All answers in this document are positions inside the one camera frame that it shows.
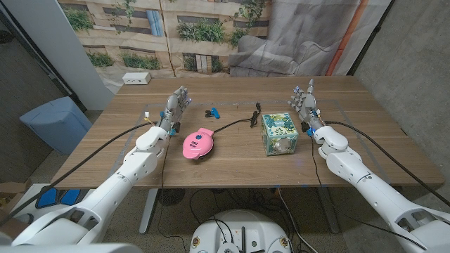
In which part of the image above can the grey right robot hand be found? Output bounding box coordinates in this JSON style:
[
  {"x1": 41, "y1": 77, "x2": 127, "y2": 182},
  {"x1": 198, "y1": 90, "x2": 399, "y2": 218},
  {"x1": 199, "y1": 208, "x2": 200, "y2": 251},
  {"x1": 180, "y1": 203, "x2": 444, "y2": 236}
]
[{"x1": 287, "y1": 79, "x2": 326, "y2": 133}]

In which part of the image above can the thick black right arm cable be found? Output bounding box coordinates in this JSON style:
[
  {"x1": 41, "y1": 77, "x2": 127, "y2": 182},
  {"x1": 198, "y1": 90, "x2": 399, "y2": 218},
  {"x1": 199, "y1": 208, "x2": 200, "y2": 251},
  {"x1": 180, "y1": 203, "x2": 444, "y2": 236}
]
[{"x1": 325, "y1": 120, "x2": 450, "y2": 208}]

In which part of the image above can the grey table leg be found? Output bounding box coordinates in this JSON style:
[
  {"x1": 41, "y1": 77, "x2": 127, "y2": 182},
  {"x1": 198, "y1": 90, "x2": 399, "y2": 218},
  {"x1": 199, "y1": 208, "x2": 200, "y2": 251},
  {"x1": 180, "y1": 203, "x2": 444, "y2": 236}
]
[{"x1": 316, "y1": 186, "x2": 340, "y2": 235}]

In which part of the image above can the white wall panel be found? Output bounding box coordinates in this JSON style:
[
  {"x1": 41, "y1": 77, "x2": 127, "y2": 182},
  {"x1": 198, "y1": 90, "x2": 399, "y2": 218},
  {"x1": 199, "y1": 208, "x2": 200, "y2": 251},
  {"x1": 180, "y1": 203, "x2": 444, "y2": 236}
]
[{"x1": 1, "y1": 0, "x2": 115, "y2": 112}]

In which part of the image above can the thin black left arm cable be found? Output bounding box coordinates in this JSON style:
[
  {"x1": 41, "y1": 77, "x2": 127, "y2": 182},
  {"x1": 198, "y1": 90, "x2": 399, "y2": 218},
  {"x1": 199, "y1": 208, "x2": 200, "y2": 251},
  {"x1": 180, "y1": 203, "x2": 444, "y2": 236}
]
[{"x1": 156, "y1": 136, "x2": 187, "y2": 253}]

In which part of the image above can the white table leg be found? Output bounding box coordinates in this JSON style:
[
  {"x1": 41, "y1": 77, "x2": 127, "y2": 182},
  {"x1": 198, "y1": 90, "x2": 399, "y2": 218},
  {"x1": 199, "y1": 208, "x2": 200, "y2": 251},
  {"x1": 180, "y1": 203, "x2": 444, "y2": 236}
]
[{"x1": 139, "y1": 188, "x2": 159, "y2": 235}]

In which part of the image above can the brown cardboard box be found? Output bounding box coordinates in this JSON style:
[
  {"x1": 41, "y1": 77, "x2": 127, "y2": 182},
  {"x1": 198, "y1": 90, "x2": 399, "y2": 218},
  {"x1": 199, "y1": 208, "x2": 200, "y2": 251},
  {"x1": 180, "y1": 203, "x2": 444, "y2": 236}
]
[{"x1": 0, "y1": 181, "x2": 32, "y2": 212}]

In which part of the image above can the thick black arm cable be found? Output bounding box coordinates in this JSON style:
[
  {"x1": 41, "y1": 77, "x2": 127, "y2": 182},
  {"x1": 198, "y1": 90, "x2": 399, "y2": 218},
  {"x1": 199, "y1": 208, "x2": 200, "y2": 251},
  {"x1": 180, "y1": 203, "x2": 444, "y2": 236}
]
[
  {"x1": 325, "y1": 120, "x2": 450, "y2": 208},
  {"x1": 0, "y1": 121, "x2": 155, "y2": 228}
]

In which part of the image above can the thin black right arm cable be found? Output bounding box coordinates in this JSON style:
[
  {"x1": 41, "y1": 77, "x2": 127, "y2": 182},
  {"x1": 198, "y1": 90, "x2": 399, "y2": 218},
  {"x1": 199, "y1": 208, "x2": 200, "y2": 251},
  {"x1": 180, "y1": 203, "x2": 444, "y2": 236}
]
[{"x1": 310, "y1": 135, "x2": 428, "y2": 251}]

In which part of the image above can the printed fabric backdrop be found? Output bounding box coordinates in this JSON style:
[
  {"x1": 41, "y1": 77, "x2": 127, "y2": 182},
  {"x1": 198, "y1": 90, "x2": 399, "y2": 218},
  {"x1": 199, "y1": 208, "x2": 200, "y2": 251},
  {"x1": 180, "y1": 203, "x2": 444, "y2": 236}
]
[{"x1": 58, "y1": 0, "x2": 393, "y2": 94}]

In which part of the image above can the white robot torso base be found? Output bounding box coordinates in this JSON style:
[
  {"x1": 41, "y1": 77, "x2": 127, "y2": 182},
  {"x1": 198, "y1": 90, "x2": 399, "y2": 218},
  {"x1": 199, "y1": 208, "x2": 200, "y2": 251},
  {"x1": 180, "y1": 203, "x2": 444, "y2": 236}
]
[{"x1": 189, "y1": 209, "x2": 293, "y2": 253}]

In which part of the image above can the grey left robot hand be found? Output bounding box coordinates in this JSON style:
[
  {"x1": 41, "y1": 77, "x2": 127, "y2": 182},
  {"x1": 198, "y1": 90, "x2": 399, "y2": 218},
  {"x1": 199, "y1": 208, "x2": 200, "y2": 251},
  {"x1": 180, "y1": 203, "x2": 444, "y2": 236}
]
[{"x1": 157, "y1": 86, "x2": 193, "y2": 136}]

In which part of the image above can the floral teal tissue box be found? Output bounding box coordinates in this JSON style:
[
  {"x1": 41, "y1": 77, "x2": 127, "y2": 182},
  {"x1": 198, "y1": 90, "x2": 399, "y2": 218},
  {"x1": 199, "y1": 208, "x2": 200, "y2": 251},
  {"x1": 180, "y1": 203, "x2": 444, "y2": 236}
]
[{"x1": 260, "y1": 112, "x2": 300, "y2": 157}]

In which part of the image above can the round black floor disc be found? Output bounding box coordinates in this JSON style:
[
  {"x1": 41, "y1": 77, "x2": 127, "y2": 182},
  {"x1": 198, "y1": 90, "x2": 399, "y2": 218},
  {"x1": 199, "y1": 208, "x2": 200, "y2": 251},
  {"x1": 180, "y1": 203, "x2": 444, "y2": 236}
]
[{"x1": 157, "y1": 188, "x2": 186, "y2": 207}]

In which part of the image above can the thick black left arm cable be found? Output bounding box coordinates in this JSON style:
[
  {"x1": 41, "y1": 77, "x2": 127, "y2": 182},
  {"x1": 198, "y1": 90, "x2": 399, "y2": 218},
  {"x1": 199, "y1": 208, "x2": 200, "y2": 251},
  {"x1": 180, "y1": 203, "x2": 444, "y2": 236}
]
[{"x1": 0, "y1": 121, "x2": 155, "y2": 228}]

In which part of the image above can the white platform with blue pads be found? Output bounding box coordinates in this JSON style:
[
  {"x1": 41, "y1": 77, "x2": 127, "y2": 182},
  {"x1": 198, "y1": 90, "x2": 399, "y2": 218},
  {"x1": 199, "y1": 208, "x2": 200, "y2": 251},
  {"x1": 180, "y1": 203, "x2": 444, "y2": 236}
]
[{"x1": 10, "y1": 183, "x2": 96, "y2": 226}]

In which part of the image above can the pink mini sandwich press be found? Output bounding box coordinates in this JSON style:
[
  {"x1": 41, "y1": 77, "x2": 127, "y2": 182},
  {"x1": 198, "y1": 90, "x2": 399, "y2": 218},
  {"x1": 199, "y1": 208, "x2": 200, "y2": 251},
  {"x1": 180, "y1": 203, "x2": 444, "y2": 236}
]
[{"x1": 182, "y1": 127, "x2": 215, "y2": 161}]

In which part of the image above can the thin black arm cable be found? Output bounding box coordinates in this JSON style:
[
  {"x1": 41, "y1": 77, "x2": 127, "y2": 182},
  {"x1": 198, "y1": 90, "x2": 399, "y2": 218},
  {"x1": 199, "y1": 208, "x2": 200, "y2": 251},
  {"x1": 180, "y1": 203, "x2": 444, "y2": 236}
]
[
  {"x1": 310, "y1": 135, "x2": 428, "y2": 251},
  {"x1": 156, "y1": 136, "x2": 187, "y2": 253}
]

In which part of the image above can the white floor cable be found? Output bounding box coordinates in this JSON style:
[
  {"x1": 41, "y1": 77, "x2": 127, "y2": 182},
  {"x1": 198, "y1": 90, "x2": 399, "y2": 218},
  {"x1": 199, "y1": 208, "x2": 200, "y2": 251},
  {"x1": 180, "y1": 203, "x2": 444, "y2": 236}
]
[{"x1": 276, "y1": 188, "x2": 309, "y2": 253}]

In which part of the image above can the white power strip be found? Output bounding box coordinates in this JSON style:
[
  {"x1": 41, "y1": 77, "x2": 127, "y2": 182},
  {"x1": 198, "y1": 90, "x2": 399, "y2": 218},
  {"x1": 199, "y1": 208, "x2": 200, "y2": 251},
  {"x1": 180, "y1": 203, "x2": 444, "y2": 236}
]
[{"x1": 122, "y1": 72, "x2": 152, "y2": 86}]

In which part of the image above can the blue plastic bin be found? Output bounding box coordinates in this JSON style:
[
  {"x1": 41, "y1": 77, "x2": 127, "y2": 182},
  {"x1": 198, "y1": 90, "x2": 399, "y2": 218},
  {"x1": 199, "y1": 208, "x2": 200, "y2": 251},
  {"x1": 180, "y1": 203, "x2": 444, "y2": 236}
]
[{"x1": 19, "y1": 96, "x2": 93, "y2": 155}]

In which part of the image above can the black press power cord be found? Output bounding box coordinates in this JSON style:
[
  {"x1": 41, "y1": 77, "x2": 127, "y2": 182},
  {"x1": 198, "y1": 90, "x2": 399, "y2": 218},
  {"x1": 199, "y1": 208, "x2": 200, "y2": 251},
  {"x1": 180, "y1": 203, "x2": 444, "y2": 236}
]
[{"x1": 213, "y1": 102, "x2": 262, "y2": 134}]

